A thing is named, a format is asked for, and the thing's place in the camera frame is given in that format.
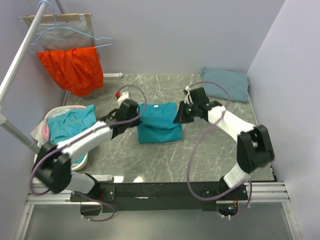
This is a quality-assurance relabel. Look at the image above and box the white front table bracket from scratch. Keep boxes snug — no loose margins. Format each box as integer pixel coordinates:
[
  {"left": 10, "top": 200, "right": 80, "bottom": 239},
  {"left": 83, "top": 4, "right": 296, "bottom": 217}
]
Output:
[{"left": 95, "top": 174, "right": 115, "bottom": 184}]

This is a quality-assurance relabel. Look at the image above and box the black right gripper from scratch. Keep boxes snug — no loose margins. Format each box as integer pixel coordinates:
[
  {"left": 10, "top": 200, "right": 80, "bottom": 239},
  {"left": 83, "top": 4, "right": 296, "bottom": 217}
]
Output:
[{"left": 173, "top": 100, "right": 199, "bottom": 124}]

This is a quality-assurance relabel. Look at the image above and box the orange hanging shirt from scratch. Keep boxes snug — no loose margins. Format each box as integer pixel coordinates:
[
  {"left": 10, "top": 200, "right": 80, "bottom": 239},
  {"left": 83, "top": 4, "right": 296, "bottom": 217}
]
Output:
[{"left": 36, "top": 47, "right": 104, "bottom": 97}]

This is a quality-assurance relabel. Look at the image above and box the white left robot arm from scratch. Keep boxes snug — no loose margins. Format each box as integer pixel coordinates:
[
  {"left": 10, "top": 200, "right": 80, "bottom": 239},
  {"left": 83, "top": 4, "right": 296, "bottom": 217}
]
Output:
[{"left": 29, "top": 99, "right": 141, "bottom": 201}]

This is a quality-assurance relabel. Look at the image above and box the white table edge bracket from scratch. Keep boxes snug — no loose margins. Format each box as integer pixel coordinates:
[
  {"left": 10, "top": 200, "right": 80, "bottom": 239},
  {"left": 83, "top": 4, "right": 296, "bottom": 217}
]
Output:
[{"left": 103, "top": 72, "right": 123, "bottom": 79}]

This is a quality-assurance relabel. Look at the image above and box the pile of laundry clothes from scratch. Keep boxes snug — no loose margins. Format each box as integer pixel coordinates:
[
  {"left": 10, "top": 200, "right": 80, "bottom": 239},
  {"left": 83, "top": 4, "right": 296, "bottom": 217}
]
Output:
[{"left": 31, "top": 104, "right": 97, "bottom": 163}]

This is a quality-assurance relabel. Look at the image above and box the grey hanging cloth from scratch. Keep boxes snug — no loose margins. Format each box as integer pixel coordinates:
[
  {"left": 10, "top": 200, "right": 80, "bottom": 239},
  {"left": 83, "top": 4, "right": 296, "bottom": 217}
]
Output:
[{"left": 34, "top": 21, "right": 101, "bottom": 61}]

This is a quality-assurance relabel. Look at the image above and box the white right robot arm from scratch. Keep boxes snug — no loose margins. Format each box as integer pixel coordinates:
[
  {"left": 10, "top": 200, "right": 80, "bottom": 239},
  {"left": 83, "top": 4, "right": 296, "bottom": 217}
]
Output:
[{"left": 173, "top": 101, "right": 275, "bottom": 200}]

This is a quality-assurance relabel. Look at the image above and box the wooden hanger bar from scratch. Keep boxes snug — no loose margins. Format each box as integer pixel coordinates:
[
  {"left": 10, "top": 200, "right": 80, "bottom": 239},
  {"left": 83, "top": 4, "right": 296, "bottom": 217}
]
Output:
[{"left": 18, "top": 12, "right": 93, "bottom": 27}]

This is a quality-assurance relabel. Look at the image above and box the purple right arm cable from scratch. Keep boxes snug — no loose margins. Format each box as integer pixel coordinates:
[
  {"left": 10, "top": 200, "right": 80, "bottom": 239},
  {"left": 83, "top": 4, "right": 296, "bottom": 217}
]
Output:
[{"left": 186, "top": 81, "right": 253, "bottom": 221}]

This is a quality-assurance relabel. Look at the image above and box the silver clothes rack pole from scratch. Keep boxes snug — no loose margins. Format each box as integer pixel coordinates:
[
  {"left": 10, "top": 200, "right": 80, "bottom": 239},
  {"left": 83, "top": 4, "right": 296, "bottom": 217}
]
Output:
[{"left": 0, "top": 0, "right": 60, "bottom": 140}]

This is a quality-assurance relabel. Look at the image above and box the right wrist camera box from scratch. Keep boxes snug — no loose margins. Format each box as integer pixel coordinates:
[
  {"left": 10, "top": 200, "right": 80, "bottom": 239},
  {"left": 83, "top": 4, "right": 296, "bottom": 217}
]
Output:
[{"left": 183, "top": 85, "right": 210, "bottom": 105}]

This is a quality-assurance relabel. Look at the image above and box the white laundry basket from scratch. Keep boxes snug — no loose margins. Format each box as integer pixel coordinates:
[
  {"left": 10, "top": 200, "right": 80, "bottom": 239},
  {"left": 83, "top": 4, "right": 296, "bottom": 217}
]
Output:
[{"left": 31, "top": 105, "right": 89, "bottom": 171}]

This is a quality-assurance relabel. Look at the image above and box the light blue wire hanger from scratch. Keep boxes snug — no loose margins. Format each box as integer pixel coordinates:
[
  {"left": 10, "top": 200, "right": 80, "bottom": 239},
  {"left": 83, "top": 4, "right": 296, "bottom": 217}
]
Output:
[{"left": 27, "top": 0, "right": 113, "bottom": 54}]

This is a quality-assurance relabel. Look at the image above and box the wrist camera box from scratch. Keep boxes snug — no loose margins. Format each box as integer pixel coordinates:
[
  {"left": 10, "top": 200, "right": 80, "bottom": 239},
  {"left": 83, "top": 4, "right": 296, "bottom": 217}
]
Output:
[
  {"left": 115, "top": 91, "right": 131, "bottom": 106},
  {"left": 183, "top": 85, "right": 210, "bottom": 105}
]

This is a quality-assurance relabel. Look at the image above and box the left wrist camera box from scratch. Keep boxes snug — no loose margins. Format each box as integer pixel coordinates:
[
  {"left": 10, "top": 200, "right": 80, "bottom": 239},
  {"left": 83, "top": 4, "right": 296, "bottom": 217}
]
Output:
[{"left": 115, "top": 91, "right": 131, "bottom": 106}]

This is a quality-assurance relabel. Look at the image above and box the turquoise t-shirt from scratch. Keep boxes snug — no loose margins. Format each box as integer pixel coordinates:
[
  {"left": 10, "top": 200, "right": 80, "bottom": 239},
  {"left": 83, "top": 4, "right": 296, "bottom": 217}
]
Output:
[{"left": 137, "top": 102, "right": 183, "bottom": 144}]

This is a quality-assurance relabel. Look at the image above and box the folded grey-blue t-shirt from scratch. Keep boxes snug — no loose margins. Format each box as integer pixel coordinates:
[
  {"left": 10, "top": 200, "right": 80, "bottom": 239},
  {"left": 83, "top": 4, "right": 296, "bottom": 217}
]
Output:
[{"left": 200, "top": 66, "right": 250, "bottom": 103}]

